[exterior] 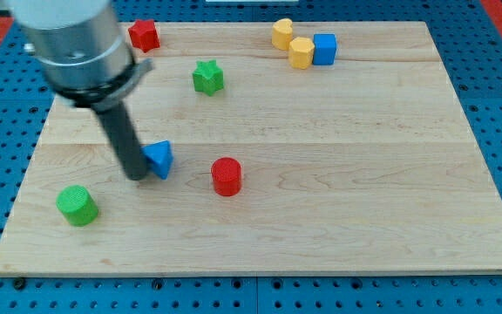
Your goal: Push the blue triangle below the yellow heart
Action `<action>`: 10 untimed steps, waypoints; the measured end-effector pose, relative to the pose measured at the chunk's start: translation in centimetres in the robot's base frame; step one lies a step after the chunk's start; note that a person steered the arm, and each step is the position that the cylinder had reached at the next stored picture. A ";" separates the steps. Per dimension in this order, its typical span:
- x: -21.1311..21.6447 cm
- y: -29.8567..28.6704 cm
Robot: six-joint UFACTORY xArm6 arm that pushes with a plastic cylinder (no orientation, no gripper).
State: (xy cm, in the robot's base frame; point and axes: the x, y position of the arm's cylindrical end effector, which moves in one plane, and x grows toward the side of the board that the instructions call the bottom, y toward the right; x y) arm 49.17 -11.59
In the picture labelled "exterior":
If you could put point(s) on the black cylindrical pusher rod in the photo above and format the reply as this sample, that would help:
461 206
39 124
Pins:
120 131

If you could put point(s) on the blue triangle block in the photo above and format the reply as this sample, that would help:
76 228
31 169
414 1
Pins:
160 158

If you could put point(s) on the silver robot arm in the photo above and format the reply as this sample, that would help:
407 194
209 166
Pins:
85 59

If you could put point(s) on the yellow heart block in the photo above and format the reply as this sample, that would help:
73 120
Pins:
282 34

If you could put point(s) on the red star block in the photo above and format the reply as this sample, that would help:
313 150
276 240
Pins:
144 35

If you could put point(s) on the green cylinder block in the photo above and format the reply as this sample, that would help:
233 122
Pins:
77 206

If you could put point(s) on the green star block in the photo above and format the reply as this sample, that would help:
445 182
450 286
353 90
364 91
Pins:
208 77

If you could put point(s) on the red cylinder block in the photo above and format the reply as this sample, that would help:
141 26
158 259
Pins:
227 176

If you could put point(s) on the wooden board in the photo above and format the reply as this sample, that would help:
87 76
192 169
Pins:
367 167

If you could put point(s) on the yellow hexagon block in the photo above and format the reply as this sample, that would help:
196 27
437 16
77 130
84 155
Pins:
301 52

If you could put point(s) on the blue cube block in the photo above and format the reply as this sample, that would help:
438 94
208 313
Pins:
325 48

